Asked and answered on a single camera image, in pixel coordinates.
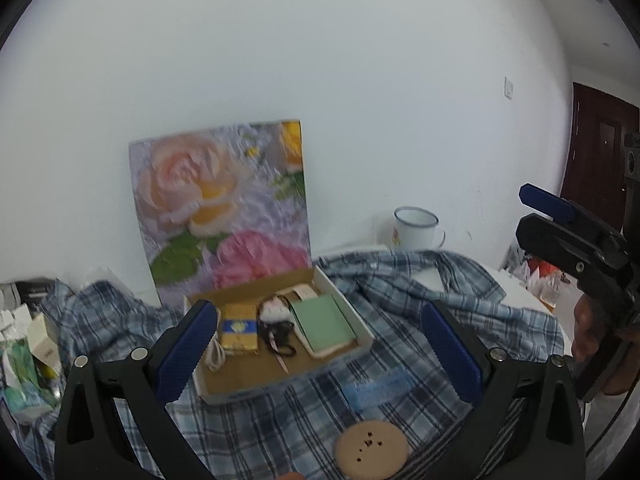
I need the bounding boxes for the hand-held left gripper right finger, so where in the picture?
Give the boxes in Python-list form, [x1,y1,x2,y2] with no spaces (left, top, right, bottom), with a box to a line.
[420,300,586,480]

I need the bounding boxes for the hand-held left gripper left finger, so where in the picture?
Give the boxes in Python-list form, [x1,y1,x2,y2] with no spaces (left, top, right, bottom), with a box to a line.
[54,299,219,480]

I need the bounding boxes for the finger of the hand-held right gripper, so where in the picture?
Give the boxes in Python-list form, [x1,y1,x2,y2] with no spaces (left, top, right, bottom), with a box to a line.
[518,184,626,246]
[515,213,632,288]

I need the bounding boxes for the white cable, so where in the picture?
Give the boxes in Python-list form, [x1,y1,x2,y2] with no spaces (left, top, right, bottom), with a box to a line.
[206,310,227,372]

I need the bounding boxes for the black strap small device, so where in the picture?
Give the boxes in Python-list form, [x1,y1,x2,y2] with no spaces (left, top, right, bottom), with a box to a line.
[259,319,297,374]

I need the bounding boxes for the pink plush toy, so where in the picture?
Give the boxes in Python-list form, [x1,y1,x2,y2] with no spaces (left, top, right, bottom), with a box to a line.
[258,296,292,324]

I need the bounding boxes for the green notebook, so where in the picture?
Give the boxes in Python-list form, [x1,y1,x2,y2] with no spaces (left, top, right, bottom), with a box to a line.
[290,294,357,353]

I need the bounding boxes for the floral cardboard box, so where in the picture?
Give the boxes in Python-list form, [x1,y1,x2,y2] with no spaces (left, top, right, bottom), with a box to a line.
[128,119,375,405]

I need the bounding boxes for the person's right hand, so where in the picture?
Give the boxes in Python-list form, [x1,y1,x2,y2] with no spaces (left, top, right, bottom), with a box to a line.
[571,291,610,363]

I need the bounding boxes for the pile of small packets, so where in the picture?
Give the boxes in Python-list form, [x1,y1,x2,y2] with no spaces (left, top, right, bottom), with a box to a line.
[501,246,577,312]

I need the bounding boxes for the yellow small pack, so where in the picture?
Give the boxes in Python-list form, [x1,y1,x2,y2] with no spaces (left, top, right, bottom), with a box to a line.
[220,302,260,355]

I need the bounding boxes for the dark red door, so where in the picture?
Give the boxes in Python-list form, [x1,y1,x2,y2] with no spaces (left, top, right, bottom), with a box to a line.
[559,81,640,241]

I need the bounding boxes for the round cork coaster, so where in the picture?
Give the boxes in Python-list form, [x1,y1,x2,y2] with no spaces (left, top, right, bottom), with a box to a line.
[334,421,409,479]

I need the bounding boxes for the blue plaid shirt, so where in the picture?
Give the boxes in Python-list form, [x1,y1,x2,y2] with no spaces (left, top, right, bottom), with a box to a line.
[10,249,566,480]

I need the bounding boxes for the white enamel cup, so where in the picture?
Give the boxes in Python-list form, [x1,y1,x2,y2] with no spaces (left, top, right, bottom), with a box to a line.
[391,206,446,252]

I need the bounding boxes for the cream small box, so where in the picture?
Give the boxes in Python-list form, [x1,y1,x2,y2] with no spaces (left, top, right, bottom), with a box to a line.
[27,312,64,372]

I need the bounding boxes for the black striped item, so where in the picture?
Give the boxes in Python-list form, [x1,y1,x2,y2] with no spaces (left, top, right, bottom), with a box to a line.
[14,280,57,307]

